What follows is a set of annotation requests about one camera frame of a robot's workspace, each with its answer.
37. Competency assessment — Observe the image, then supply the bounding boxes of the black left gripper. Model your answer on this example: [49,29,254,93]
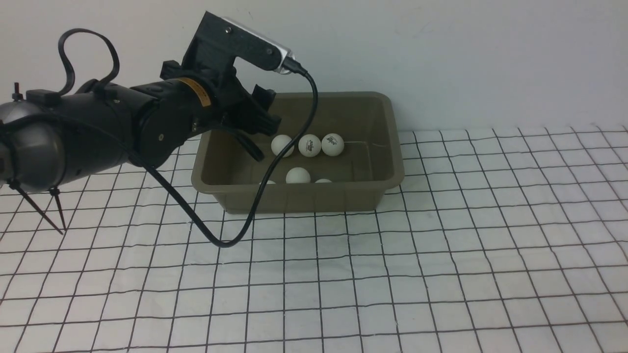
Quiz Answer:
[160,60,281,162]

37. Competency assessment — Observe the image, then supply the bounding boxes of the white ball with logo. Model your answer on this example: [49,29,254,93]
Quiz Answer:
[298,134,322,158]

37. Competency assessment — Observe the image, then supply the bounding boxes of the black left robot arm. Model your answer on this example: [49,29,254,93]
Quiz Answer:
[1,60,281,193]

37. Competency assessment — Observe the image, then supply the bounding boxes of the olive green plastic bin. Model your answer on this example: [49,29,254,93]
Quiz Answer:
[191,92,405,214]

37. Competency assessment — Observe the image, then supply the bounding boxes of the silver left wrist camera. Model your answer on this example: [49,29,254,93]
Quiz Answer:
[183,11,293,75]

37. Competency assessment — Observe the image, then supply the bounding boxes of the black left camera cable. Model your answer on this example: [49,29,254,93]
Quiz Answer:
[58,28,319,248]

